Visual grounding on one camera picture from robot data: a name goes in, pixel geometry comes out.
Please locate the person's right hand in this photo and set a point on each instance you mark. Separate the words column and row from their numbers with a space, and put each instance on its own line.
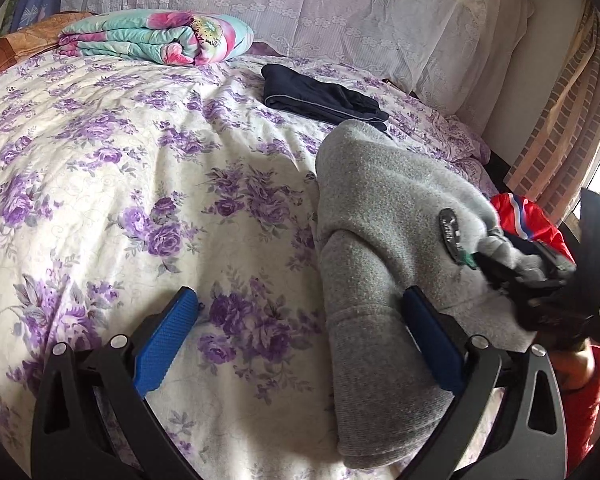
column 575, row 367

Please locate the brick pattern curtain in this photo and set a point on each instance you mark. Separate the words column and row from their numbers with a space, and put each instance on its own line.
column 565, row 110

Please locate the orange brown cushion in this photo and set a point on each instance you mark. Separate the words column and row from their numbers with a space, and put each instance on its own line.
column 15, row 45

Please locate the grey fleece sweatshirt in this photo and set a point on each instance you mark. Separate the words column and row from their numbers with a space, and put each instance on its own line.
column 380, row 210

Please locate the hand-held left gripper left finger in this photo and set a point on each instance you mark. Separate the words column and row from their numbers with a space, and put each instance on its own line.
column 165, row 340

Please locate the navy blue pants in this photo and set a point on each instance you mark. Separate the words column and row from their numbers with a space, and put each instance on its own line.
column 310, row 92

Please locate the folded teal pink floral quilt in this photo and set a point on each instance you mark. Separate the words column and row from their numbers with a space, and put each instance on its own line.
column 145, row 40

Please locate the person's right forearm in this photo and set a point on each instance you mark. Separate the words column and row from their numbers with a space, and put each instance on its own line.
column 587, row 420

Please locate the white lace cloth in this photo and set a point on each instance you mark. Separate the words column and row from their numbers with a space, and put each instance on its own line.
column 330, row 10

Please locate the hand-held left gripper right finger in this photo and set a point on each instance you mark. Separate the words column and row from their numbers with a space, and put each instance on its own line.
column 432, row 340

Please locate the purple floral bedspread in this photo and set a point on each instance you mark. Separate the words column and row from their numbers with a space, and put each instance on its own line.
column 130, row 160

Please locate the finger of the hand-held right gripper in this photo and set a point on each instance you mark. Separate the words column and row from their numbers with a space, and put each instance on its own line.
column 560, row 265
column 452, row 235

